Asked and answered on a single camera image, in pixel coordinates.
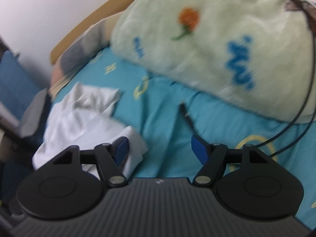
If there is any light green fleece blanket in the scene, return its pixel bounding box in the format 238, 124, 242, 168
110, 0, 315, 123

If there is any white zip-up garment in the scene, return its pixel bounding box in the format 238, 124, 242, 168
32, 83, 148, 178

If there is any black cable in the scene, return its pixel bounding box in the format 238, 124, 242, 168
178, 0, 316, 158

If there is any turquoise patterned bed sheet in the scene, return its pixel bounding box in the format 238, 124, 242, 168
45, 45, 316, 231

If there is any blue covered chair right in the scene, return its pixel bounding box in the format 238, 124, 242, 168
0, 50, 41, 120

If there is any mustard yellow headboard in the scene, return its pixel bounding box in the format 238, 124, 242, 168
50, 0, 135, 65

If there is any grey folded cloth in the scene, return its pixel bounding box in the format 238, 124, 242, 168
18, 88, 51, 138

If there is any striped pastel pillow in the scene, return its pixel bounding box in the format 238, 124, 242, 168
49, 12, 123, 100

